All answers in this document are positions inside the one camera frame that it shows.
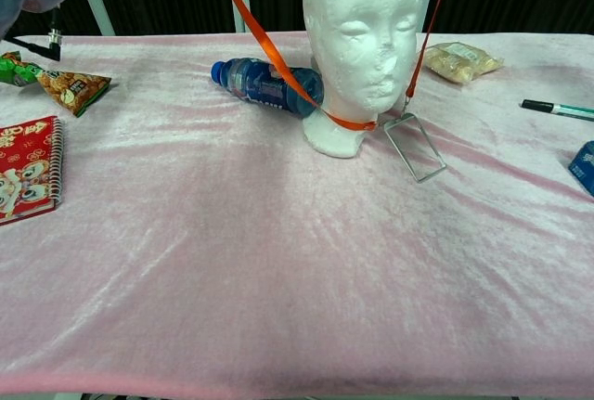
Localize orange lanyard strap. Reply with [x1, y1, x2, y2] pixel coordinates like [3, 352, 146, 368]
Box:
[213, 0, 459, 133]

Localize clear badge holder frame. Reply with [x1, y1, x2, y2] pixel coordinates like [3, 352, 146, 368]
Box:
[382, 111, 448, 185]

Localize white foam mannequin head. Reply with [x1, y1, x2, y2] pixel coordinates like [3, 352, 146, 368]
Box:
[301, 0, 424, 160]

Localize blue water bottle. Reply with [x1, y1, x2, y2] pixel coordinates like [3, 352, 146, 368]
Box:
[211, 57, 325, 119]

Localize pink velvet table cloth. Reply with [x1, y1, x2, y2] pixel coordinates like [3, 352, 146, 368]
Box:
[0, 31, 594, 396]

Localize clear bag beige snacks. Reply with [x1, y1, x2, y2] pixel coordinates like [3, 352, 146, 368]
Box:
[420, 41, 506, 84]

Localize green orange snack bag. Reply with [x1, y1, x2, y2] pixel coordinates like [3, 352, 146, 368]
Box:
[0, 50, 113, 119]

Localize green marker black cap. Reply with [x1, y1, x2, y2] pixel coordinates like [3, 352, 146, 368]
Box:
[519, 98, 594, 123]

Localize red spiral notebook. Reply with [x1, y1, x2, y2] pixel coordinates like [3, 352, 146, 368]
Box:
[0, 115, 65, 227]

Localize blue cookie box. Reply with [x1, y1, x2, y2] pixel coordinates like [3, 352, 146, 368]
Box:
[568, 139, 594, 198]

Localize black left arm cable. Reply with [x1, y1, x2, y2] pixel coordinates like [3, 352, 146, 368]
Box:
[6, 5, 64, 62]

